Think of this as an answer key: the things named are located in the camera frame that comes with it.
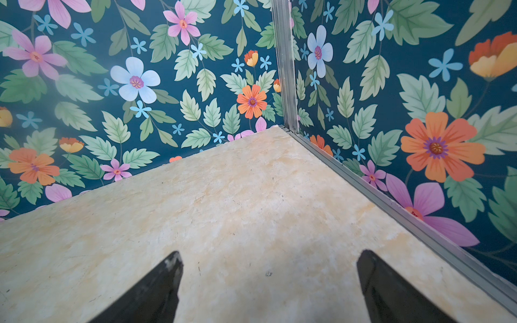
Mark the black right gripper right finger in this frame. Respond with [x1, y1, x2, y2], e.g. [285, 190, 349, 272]
[357, 250, 455, 323]

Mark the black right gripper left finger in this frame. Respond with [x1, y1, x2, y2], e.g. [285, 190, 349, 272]
[91, 251, 183, 322]

